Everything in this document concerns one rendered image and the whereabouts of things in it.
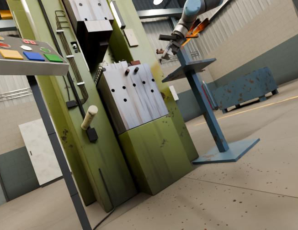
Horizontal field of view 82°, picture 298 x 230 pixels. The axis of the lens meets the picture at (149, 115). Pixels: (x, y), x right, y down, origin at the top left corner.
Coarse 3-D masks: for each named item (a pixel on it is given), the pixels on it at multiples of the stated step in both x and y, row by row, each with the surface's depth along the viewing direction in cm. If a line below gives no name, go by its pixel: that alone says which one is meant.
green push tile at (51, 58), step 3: (45, 54) 97; (48, 54) 99; (51, 54) 100; (48, 57) 96; (51, 57) 97; (54, 57) 99; (57, 57) 101; (51, 60) 95; (54, 60) 97; (57, 60) 98; (60, 60) 100
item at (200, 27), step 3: (207, 18) 134; (204, 21) 136; (207, 21) 134; (201, 24) 139; (204, 24) 137; (207, 24) 135; (198, 27) 140; (201, 27) 140; (204, 27) 138; (195, 30) 144; (198, 30) 142; (201, 30) 142; (195, 33) 145; (189, 39) 152; (186, 42) 156; (183, 45) 160
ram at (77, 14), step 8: (64, 0) 139; (72, 0) 131; (80, 0) 134; (88, 0) 137; (96, 0) 140; (104, 0) 143; (72, 8) 129; (80, 8) 132; (88, 8) 135; (96, 8) 138; (104, 8) 141; (72, 16) 135; (80, 16) 130; (88, 16) 133; (96, 16) 136; (104, 16) 139; (112, 16) 142; (72, 24) 142; (80, 24) 133; (80, 32) 142; (80, 40) 151
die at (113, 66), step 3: (114, 63) 133; (117, 63) 134; (120, 63) 135; (123, 63) 136; (126, 63) 137; (105, 66) 129; (108, 66) 130; (111, 66) 131; (114, 66) 132; (117, 66) 133; (120, 66) 134; (123, 66) 135; (126, 66) 136; (108, 69) 129; (111, 69) 130
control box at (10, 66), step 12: (0, 36) 92; (0, 48) 83; (12, 48) 88; (36, 48) 99; (48, 48) 107; (0, 60) 77; (12, 60) 80; (24, 60) 85; (48, 60) 95; (0, 72) 80; (12, 72) 83; (24, 72) 87; (36, 72) 92; (48, 72) 97; (60, 72) 102
